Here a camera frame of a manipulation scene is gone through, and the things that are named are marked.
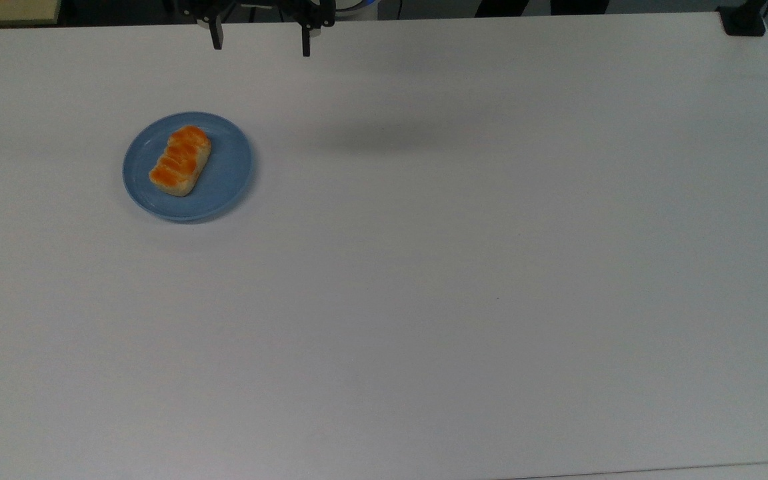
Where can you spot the orange glazed bread roll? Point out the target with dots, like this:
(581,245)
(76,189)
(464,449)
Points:
(180,161)

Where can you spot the tan wooden board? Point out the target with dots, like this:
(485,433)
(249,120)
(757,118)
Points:
(7,10)

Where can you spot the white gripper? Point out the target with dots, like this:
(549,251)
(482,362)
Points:
(257,3)

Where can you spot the blue round plate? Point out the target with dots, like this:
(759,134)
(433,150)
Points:
(227,180)

